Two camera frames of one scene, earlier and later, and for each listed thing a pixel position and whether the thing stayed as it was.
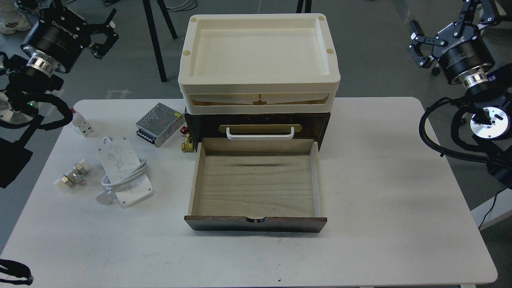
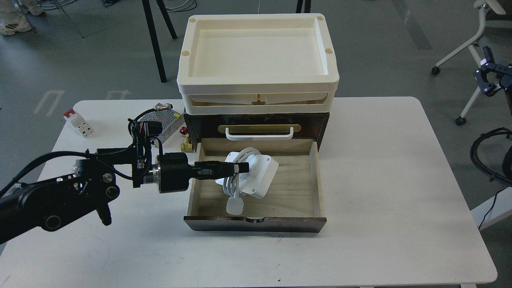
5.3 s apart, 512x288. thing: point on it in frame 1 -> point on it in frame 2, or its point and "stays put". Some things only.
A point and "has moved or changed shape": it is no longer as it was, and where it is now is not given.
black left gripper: x=57 y=37 -> x=174 y=171
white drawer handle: x=259 y=137 stays put
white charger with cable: x=125 y=174 has moved or changed shape
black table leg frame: x=153 y=36 stays put
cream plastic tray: x=259 y=63 stays put
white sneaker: x=11 y=20 stays put
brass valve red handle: x=188 y=146 stays put
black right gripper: x=457 y=47 -> x=488 y=65
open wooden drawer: x=256 y=185 stays put
